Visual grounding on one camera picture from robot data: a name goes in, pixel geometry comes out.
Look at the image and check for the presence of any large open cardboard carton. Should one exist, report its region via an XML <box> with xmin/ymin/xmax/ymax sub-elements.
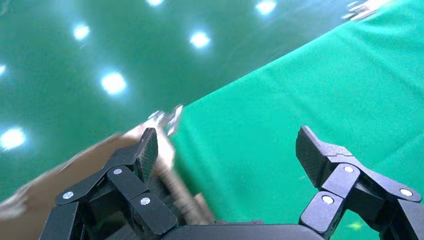
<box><xmin>0</xmin><ymin>124</ymin><xmax>216</xmax><ymax>240</ymax></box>

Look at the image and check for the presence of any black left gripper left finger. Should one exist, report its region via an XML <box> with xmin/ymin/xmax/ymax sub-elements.
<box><xmin>39</xmin><ymin>127</ymin><xmax>178</xmax><ymax>240</ymax></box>

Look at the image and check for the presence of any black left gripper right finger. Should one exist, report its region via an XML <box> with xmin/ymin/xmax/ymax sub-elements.
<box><xmin>295</xmin><ymin>125</ymin><xmax>424</xmax><ymax>240</ymax></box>

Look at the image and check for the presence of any metal binder clip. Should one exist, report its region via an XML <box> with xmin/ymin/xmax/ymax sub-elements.
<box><xmin>147</xmin><ymin>104</ymin><xmax>185</xmax><ymax>137</ymax></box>

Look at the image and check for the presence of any green table cloth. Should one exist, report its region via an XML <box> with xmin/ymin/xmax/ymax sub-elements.
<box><xmin>170</xmin><ymin>0</ymin><xmax>424</xmax><ymax>240</ymax></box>

